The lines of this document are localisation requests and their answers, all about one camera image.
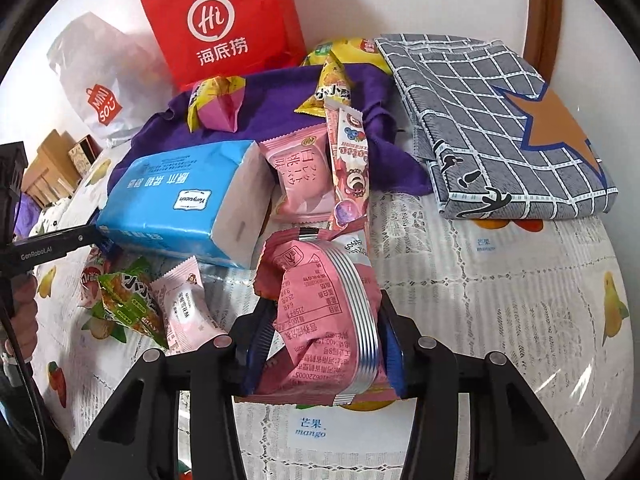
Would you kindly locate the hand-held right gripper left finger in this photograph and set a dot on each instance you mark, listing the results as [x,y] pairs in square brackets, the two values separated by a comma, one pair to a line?
[255,352]

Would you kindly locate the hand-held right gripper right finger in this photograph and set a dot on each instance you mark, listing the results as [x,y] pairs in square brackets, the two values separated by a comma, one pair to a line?
[395,360]

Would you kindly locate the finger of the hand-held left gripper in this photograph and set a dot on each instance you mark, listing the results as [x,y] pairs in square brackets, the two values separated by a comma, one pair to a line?
[92,237]

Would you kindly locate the pink silver striped snack bag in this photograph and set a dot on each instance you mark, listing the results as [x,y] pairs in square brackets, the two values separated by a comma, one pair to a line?
[320,320]

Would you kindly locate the green snack packet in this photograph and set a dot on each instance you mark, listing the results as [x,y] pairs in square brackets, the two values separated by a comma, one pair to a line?
[130,305]

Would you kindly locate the pale pink snack packet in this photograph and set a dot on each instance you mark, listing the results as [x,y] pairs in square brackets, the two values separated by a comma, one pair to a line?
[185,310]

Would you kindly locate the blue tissue pack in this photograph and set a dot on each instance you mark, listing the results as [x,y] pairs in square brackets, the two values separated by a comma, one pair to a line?
[170,200]

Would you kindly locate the person's left hand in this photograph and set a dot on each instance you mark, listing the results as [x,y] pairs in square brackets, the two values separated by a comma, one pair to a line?
[22,320]

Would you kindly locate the wooden headboard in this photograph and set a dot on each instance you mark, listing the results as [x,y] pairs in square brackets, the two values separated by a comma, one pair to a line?
[47,170]

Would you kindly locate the brown patterned box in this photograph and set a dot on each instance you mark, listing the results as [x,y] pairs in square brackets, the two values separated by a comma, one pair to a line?
[85,152]

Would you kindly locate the white fruit print tablecloth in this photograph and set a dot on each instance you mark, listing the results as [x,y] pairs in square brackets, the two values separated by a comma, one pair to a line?
[475,310]

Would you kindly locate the white plastic shopping bag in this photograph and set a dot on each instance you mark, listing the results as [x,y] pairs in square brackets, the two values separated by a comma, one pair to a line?
[100,75]

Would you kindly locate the pink pastry packet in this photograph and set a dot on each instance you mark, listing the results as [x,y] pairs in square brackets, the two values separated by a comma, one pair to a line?
[300,175]

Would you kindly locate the yellow and pink snack packet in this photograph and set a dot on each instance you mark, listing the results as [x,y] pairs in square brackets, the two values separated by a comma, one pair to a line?
[220,105]

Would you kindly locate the long pink snack packet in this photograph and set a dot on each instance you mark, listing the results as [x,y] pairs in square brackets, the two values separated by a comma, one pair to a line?
[350,170]

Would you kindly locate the purple cloth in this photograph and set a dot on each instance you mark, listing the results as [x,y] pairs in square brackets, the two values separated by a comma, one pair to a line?
[280,105]

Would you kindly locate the red paper bag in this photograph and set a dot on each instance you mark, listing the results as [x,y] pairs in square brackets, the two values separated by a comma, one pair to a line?
[220,25]

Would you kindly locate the grey checked star cloth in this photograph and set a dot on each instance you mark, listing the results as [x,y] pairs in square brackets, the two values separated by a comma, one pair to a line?
[475,125]

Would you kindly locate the small yellow snack packet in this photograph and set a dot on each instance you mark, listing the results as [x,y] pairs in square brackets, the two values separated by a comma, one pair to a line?
[330,90]

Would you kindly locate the large yellow snack bag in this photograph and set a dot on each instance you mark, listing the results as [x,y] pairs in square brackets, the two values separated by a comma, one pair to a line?
[352,52]

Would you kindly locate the brown wooden door frame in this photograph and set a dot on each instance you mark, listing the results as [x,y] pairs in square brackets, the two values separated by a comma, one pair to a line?
[542,15]

